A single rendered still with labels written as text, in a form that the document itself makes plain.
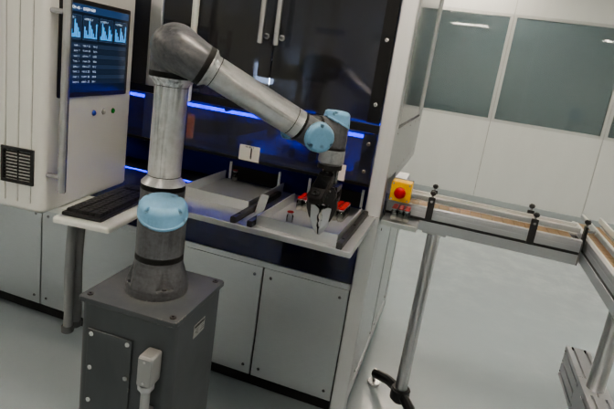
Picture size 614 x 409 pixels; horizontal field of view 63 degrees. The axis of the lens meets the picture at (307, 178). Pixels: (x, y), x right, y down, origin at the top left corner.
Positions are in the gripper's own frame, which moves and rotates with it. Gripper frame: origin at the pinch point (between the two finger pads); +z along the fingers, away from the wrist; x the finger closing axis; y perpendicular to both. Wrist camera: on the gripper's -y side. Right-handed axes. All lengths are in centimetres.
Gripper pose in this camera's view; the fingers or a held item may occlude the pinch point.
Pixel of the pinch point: (317, 230)
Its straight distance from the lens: 147.8
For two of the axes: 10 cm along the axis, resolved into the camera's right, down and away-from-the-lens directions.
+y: 3.0, -1.7, 9.4
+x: -9.4, -2.0, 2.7
